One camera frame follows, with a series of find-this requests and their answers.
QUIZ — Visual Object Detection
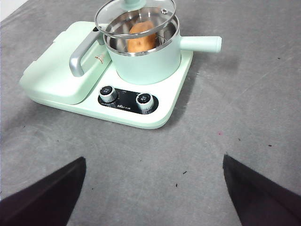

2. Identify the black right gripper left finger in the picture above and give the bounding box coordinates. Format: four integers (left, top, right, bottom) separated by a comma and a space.
0, 156, 87, 226

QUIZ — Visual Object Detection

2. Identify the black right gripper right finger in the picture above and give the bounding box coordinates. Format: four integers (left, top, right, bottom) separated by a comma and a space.
222, 153, 301, 226

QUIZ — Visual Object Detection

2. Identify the brown potato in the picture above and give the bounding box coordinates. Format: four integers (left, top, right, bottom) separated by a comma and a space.
127, 20, 158, 53

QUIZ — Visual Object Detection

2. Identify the glass lid with green knob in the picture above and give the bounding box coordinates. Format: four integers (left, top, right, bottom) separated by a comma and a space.
94, 0, 178, 39

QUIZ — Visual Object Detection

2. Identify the mint green grill cover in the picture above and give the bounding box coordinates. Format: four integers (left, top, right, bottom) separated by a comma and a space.
19, 21, 113, 105

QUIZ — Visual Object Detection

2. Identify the mint green breakfast machine base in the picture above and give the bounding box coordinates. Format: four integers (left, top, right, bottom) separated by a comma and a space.
18, 20, 194, 130

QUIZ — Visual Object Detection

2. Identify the silver control dial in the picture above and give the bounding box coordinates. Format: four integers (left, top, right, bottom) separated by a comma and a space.
98, 85, 118, 104
135, 92, 155, 111

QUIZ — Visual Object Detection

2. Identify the silver grill cover handle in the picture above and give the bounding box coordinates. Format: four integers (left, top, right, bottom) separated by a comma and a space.
68, 26, 105, 78

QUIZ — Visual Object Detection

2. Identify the mint green pot with handle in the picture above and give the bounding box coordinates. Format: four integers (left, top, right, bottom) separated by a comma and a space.
103, 13, 223, 86

